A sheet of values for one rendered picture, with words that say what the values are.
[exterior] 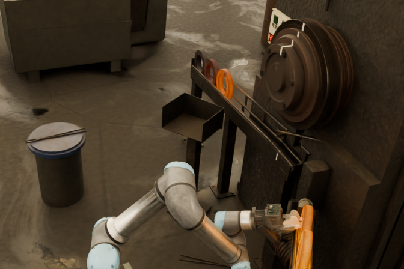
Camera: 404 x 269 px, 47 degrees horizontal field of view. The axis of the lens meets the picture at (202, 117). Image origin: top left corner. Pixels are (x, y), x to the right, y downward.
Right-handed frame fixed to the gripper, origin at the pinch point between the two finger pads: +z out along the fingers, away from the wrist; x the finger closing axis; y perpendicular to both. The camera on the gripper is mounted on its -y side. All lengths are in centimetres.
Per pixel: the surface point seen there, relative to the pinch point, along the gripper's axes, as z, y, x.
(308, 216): 2.2, 5.9, -2.8
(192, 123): -64, 8, 72
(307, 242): 2.9, 7.6, -17.8
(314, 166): 3.7, 7.8, 26.1
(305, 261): 1.9, 3.3, -22.6
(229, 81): -46, 18, 100
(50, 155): -137, 13, 42
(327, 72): 14, 50, 28
